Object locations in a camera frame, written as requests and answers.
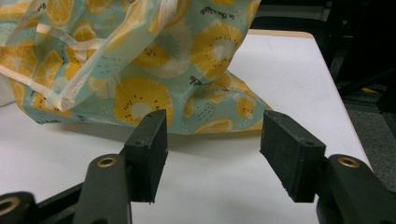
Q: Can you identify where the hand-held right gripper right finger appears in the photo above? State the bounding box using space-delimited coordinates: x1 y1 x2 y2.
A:
260 109 396 224

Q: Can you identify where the fruit-print cloth bag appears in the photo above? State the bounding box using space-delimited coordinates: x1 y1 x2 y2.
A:
0 0 274 135

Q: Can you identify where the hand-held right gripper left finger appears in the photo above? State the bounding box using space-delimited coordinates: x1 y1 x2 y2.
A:
73 109 169 224

